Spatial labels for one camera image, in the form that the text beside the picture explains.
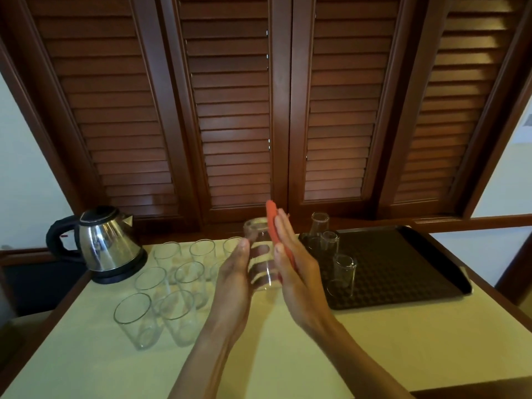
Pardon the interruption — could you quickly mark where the steel electric kettle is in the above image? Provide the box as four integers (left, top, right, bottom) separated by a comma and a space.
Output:
90, 251, 149, 285
45, 206, 149, 285

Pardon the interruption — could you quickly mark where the white paper notice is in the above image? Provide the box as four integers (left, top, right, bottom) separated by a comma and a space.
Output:
511, 95, 532, 145

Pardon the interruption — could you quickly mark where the brown louvered wooden shutter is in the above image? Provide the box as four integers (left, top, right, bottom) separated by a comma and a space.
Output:
374, 0, 532, 221
287, 0, 435, 219
160, 0, 294, 224
4, 0, 202, 227

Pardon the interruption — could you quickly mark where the group of clear glasses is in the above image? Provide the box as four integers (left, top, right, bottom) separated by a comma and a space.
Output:
113, 236, 246, 351

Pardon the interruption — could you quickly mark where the brown wooden wall rail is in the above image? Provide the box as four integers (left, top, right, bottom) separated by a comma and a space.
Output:
411, 213, 532, 234

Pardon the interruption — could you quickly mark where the dark brown textured tray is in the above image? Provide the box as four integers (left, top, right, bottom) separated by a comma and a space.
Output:
298, 224, 473, 311

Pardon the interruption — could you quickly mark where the red cloth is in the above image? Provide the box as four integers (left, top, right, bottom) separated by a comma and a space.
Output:
265, 199, 296, 285

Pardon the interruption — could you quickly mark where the person's left hand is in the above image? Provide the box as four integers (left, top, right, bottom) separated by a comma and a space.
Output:
206, 238, 272, 342

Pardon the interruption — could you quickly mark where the person's left forearm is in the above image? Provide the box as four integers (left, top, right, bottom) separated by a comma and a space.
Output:
168, 324, 236, 399

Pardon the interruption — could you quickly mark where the person's right hand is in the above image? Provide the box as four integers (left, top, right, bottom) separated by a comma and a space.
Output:
272, 208, 342, 338

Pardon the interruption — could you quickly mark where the brown wooden door frame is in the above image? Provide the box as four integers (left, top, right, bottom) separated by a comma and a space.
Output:
494, 243, 532, 306

